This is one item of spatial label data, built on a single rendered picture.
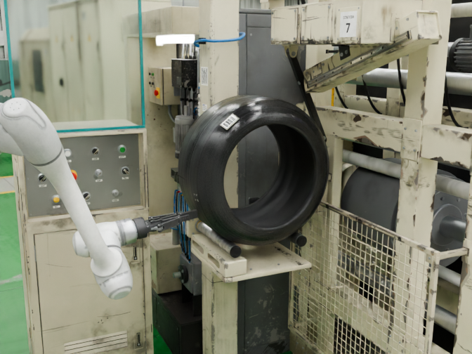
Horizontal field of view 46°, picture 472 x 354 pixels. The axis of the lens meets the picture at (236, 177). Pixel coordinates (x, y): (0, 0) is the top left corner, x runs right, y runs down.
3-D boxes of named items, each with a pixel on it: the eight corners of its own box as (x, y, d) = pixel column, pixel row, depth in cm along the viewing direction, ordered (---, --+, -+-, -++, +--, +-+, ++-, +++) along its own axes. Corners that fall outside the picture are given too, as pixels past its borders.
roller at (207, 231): (201, 218, 233) (208, 224, 235) (194, 225, 232) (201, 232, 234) (236, 244, 202) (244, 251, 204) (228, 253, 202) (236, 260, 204)
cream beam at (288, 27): (268, 45, 231) (269, 8, 227) (320, 45, 241) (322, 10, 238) (359, 44, 177) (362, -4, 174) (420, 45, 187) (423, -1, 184)
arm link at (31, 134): (71, 134, 157) (28, 130, 160) (44, 87, 142) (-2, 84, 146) (52, 171, 149) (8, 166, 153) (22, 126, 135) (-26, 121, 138)
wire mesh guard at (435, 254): (287, 328, 271) (291, 188, 255) (290, 327, 271) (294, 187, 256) (418, 444, 191) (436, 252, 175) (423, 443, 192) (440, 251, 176)
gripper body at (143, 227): (135, 223, 191) (161, 216, 195) (129, 216, 199) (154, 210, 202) (139, 243, 193) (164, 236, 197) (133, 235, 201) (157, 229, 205)
